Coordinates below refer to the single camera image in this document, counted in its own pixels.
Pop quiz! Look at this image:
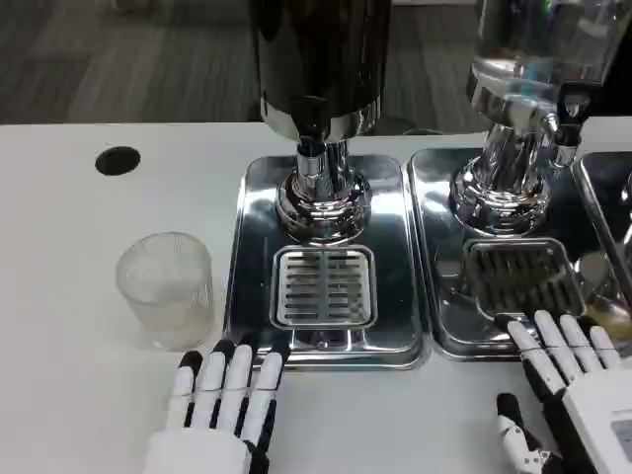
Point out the dark drink dispenser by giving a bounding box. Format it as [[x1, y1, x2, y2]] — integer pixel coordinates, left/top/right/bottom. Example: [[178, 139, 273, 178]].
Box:
[[246, 0, 394, 246]]

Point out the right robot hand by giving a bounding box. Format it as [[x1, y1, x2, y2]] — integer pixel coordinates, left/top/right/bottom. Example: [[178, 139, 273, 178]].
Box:
[[493, 309, 632, 474]]

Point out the steel drain grid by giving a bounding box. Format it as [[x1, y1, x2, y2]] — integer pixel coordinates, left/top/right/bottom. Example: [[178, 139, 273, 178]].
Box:
[[270, 245, 379, 331], [462, 238, 587, 320]]

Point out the clear ribbed glass cup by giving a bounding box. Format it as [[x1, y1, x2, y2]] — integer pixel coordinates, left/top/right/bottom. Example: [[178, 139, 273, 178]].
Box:
[[116, 231, 214, 353]]

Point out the steel drip tray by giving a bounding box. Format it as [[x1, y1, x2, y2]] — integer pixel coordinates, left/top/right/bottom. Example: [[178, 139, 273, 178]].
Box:
[[570, 151, 632, 317], [407, 146, 632, 364], [221, 155, 431, 371]]

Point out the black round cable hole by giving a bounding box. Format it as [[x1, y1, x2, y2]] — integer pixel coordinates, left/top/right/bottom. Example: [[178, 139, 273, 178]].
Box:
[[94, 145, 142, 177]]

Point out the clear drink dispenser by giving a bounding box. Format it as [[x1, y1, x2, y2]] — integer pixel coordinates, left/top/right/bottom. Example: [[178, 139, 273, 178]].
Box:
[[451, 0, 632, 238]]

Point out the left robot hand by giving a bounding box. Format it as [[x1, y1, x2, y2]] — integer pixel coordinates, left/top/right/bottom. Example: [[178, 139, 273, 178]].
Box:
[[142, 338, 293, 474]]

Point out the black tap lever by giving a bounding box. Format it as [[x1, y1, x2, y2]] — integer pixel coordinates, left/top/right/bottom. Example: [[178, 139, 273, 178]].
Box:
[[556, 81, 593, 149]]

